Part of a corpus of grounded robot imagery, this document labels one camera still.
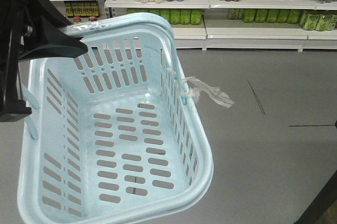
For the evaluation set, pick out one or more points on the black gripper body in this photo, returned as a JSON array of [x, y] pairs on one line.
[[20, 34]]

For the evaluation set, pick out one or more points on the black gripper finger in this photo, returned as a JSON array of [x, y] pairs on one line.
[[48, 41], [50, 8]]

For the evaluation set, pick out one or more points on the light blue plastic basket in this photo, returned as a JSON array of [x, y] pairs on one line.
[[113, 137]]

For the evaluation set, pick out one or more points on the clear plastic tag strip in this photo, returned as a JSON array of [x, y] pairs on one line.
[[214, 93]]

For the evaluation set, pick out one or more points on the white store shelving unit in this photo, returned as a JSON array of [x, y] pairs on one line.
[[217, 31]]

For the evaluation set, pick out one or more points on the black wooden display stand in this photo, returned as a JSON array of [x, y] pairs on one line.
[[321, 203]]

